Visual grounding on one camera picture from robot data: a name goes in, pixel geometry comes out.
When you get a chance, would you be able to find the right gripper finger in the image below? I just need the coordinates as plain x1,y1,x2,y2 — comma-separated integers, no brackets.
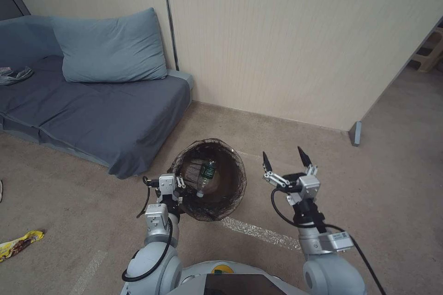
297,146,319,177
261,151,291,189

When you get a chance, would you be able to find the brown bin with black liner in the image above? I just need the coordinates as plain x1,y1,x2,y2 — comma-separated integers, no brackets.
167,138,247,223

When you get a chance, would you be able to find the long clear floor tape strip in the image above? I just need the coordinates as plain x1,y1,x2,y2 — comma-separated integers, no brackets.
221,216,302,252

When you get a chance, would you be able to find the white floor tape strip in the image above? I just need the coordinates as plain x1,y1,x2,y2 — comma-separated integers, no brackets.
68,249,108,295

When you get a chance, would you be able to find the clear plastic bottle green label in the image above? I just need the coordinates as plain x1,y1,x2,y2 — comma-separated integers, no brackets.
195,158,217,199

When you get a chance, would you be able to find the grey partition foot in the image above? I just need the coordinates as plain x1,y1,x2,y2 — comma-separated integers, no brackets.
349,121,363,147

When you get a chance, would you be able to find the white robot front shell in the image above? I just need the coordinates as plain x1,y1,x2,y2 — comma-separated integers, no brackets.
174,260,306,295

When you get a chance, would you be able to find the blue-grey low sofa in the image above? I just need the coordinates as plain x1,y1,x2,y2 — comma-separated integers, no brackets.
0,15,194,180

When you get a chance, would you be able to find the blue pillow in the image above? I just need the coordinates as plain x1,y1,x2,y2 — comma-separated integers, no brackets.
51,7,169,84

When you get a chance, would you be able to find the yellow snack wrapper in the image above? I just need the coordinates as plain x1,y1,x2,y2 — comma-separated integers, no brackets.
0,230,46,263

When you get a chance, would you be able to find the crumpled grey plastic bag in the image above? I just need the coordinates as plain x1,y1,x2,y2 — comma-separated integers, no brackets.
0,65,35,86

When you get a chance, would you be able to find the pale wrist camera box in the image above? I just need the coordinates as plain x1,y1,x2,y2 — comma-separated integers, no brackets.
286,175,322,207
158,173,178,195

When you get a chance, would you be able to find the black left wrist camera cable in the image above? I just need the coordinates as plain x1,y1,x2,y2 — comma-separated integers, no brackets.
136,176,161,220

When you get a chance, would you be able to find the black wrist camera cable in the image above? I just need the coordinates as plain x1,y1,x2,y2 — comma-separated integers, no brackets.
270,184,302,229
136,176,161,220

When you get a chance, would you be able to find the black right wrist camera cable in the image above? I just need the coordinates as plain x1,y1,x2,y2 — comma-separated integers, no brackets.
270,184,302,229

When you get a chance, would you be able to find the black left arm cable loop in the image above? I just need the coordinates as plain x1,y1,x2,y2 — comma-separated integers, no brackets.
121,218,174,283

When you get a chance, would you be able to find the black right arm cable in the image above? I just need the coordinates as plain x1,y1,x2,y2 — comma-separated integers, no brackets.
324,223,387,295

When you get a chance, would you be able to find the black vertical wall strip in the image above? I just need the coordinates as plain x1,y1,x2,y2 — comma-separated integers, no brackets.
160,0,180,71

